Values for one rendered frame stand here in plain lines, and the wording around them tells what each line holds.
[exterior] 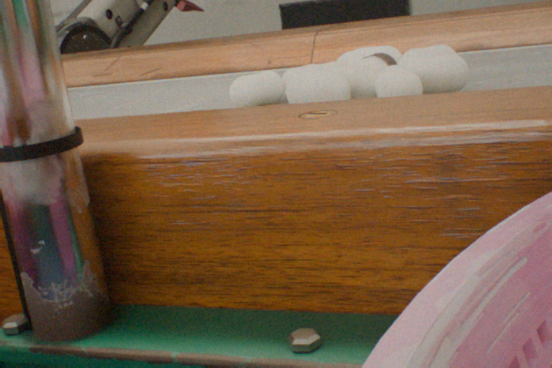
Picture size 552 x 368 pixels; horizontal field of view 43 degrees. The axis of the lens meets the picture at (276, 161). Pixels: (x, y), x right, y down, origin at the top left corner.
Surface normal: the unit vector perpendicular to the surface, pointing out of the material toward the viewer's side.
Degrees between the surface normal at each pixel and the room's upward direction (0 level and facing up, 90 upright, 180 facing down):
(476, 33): 45
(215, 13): 90
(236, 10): 90
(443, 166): 90
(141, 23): 90
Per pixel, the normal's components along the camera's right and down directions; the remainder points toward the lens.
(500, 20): -0.33, -0.50
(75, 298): 0.42, 0.16
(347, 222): -0.34, 0.26
